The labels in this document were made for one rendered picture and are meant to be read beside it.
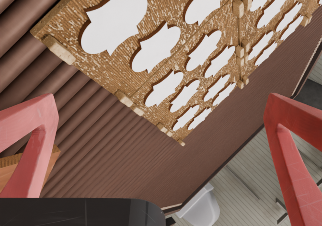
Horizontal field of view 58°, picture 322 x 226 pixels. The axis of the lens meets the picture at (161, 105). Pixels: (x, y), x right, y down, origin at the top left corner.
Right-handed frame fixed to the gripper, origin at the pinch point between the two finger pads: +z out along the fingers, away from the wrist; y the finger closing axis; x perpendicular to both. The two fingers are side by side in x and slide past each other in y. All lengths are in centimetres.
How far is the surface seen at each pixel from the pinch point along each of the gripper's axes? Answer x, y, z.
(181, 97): 47, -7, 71
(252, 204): 436, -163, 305
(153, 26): 15, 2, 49
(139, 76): 28, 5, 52
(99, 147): 54, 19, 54
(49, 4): 5.3, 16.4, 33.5
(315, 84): 238, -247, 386
